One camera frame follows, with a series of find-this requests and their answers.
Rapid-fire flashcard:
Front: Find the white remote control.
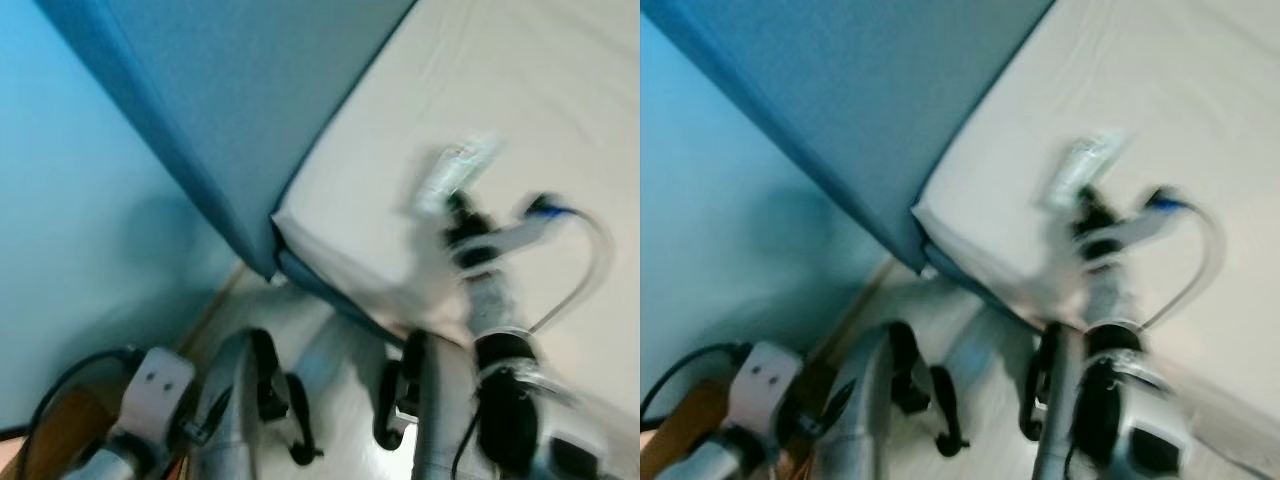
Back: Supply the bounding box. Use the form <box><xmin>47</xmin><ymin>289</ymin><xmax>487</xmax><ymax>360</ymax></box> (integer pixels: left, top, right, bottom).
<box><xmin>1045</xmin><ymin>128</ymin><xmax>1133</xmax><ymax>209</ymax></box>
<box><xmin>413</xmin><ymin>133</ymin><xmax>503</xmax><ymax>214</ymax></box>

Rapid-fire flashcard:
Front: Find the blue bed base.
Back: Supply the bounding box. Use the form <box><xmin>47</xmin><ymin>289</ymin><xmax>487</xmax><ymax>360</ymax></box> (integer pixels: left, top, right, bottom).
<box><xmin>275</xmin><ymin>248</ymin><xmax>411</xmax><ymax>349</ymax></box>
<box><xmin>918</xmin><ymin>243</ymin><xmax>1051</xmax><ymax>341</ymax></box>

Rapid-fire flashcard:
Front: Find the silver robot right leg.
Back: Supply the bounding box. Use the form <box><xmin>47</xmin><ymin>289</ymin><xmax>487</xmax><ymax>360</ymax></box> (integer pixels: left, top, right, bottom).
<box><xmin>1020</xmin><ymin>322</ymin><xmax>1101</xmax><ymax>480</ymax></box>
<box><xmin>375</xmin><ymin>330</ymin><xmax>479</xmax><ymax>480</ymax></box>

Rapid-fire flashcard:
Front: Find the blue upholstered headboard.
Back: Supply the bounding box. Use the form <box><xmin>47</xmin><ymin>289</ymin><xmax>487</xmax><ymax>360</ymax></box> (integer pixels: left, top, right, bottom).
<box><xmin>35</xmin><ymin>0</ymin><xmax>417</xmax><ymax>281</ymax></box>
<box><xmin>645</xmin><ymin>0</ymin><xmax>1057</xmax><ymax>276</ymax></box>

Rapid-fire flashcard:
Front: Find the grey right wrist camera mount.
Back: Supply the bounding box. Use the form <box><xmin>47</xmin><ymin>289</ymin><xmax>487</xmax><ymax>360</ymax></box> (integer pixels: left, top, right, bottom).
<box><xmin>1085</xmin><ymin>208</ymin><xmax>1193</xmax><ymax>266</ymax></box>
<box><xmin>455</xmin><ymin>212</ymin><xmax>563</xmax><ymax>273</ymax></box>

